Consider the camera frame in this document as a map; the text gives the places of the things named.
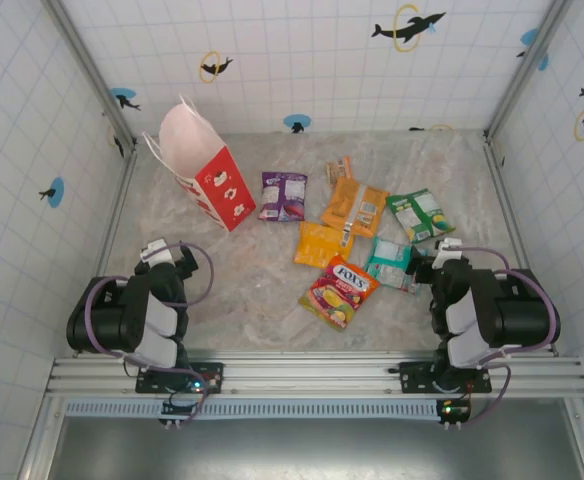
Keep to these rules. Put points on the teal snack packet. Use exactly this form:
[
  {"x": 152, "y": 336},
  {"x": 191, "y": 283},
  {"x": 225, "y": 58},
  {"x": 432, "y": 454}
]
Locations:
[{"x": 389, "y": 262}]

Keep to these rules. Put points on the red and white paper bag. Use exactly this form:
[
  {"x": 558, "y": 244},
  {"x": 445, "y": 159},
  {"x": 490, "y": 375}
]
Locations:
[{"x": 222, "y": 195}]

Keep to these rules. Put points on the purple snack packet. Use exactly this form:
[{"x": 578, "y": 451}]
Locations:
[{"x": 282, "y": 197}]

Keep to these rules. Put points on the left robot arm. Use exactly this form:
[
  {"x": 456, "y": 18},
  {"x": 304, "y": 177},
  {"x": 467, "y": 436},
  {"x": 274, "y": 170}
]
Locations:
[{"x": 107, "y": 320}]

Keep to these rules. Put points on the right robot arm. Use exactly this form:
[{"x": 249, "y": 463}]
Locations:
[{"x": 512, "y": 310}]

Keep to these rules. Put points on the green snack packet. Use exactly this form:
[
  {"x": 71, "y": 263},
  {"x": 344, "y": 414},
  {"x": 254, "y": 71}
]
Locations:
[{"x": 419, "y": 215}]

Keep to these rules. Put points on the Fox's fruit candy packet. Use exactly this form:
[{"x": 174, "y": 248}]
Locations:
[{"x": 339, "y": 295}]

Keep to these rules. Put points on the orange snack packet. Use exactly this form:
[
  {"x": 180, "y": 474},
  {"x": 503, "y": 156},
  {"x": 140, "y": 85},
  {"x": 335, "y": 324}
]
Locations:
[{"x": 347, "y": 202}]

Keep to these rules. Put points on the yellow snack packet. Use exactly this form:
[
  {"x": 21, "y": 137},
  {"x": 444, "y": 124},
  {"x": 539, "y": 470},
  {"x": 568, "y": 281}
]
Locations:
[{"x": 317, "y": 245}]

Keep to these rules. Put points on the small orange sachet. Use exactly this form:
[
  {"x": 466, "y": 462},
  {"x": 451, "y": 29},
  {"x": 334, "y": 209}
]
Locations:
[{"x": 338, "y": 170}]

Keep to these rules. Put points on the dolphin blue oval sticker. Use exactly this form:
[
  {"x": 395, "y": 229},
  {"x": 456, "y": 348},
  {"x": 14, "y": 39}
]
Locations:
[
  {"x": 54, "y": 192},
  {"x": 124, "y": 100},
  {"x": 529, "y": 36},
  {"x": 297, "y": 123}
]

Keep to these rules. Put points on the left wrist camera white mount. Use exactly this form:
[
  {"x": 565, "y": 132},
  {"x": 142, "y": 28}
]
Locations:
[{"x": 154, "y": 248}]

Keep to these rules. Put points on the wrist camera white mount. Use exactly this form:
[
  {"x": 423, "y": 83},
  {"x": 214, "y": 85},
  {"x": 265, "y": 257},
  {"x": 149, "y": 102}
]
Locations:
[
  {"x": 447, "y": 246},
  {"x": 154, "y": 248}
]

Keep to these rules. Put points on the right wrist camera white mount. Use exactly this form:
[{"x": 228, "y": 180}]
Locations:
[{"x": 447, "y": 246}]

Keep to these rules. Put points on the aluminium side rail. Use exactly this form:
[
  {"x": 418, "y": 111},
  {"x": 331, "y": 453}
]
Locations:
[
  {"x": 517, "y": 240},
  {"x": 119, "y": 205}
]

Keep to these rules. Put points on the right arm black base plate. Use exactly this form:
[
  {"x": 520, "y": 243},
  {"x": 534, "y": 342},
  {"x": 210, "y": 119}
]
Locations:
[{"x": 414, "y": 375}]

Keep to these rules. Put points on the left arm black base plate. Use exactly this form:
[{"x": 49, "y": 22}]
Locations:
[{"x": 212, "y": 372}]

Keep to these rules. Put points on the aluminium mounting rail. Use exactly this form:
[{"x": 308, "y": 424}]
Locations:
[{"x": 312, "y": 375}]

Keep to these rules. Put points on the aluminium corner post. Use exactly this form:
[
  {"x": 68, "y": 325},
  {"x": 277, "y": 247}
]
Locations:
[
  {"x": 89, "y": 65},
  {"x": 527, "y": 65}
]

